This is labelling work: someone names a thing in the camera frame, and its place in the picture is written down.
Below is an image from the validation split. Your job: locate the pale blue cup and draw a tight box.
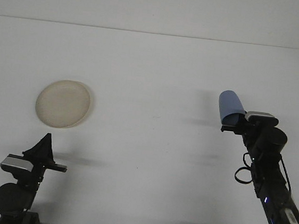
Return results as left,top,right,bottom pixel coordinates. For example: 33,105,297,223
215,89,250,128

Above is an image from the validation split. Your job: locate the pale round plate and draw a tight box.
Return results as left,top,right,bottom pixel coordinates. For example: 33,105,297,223
32,76,97,132

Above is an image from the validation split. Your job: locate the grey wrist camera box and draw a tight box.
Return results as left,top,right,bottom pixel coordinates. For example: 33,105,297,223
0,156,34,176
244,110,280,127

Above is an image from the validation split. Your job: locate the looped black cable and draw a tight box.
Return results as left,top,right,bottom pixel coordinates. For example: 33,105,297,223
234,151,255,185

